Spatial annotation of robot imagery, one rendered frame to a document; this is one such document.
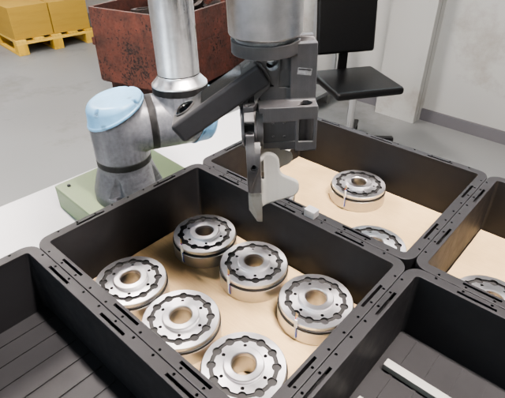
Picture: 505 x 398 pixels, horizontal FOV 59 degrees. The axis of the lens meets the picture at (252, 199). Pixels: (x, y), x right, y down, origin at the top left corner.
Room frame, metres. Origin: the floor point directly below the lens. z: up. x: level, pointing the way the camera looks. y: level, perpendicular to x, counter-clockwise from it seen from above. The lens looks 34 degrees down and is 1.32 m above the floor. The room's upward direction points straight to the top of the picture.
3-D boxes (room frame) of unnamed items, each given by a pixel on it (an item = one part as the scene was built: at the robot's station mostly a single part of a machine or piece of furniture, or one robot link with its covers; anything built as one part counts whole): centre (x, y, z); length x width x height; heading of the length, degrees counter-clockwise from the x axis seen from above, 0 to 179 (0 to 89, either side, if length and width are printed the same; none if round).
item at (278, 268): (0.51, 0.00, 0.86); 0.10 x 0.10 x 0.01
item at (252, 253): (0.51, 0.00, 0.86); 0.05 x 0.05 x 0.01
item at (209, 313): (0.40, 0.09, 0.86); 0.10 x 0.10 x 0.01
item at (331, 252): (0.45, 0.05, 0.87); 0.40 x 0.30 x 0.11; 48
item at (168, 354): (0.45, 0.05, 0.92); 0.40 x 0.30 x 0.02; 48
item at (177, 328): (0.40, 0.09, 0.86); 0.05 x 0.05 x 0.01
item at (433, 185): (0.67, -0.15, 0.87); 0.40 x 0.30 x 0.11; 48
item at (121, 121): (0.86, 0.27, 0.92); 0.13 x 0.12 x 0.14; 111
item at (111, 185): (0.86, 0.28, 0.81); 0.15 x 0.15 x 0.10
